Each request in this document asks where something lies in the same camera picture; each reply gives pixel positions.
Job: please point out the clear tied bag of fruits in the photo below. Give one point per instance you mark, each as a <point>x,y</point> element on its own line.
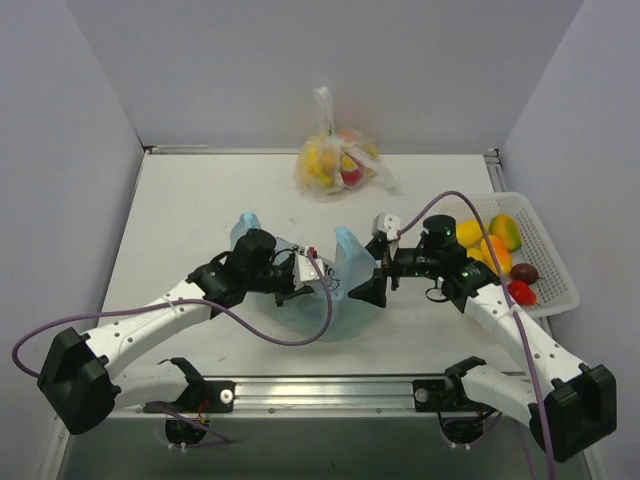
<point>334,160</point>

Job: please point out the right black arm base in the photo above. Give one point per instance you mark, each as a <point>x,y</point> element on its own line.
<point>463,423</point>

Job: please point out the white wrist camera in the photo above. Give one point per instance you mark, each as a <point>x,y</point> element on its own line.
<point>386,228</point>
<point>307,271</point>

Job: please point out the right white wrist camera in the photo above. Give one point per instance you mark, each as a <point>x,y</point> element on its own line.
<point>386,228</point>

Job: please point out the aluminium front rail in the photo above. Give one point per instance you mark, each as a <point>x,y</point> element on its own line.
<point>320,395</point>

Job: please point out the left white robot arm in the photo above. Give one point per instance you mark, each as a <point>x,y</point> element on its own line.
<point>86,376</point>

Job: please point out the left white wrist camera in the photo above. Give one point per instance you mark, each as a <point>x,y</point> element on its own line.
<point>307,271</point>

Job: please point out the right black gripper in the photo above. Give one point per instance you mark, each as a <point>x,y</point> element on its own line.
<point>391,270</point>

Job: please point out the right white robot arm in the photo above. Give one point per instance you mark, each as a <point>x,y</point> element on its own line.
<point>567,405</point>

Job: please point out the yellow fake pear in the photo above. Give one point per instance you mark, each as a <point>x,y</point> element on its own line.
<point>475,254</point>

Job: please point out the red fake bell pepper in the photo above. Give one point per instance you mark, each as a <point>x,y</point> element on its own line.
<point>522,293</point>

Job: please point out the dark red fake plum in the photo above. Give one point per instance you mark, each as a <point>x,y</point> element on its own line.
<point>524,272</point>

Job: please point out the white plastic basket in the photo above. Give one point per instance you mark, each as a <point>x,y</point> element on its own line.
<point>555,290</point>

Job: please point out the orange fake fruit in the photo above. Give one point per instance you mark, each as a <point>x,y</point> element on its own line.
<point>495,255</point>

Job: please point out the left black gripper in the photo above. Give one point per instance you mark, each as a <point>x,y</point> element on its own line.
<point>288,279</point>

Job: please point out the orange yellow fake mango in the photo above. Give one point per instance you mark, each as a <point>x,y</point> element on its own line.
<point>506,229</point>

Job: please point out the light blue plastic bag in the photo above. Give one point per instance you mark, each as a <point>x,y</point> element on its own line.
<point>328,306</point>

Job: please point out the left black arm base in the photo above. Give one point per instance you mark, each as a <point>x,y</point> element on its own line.
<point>187,425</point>

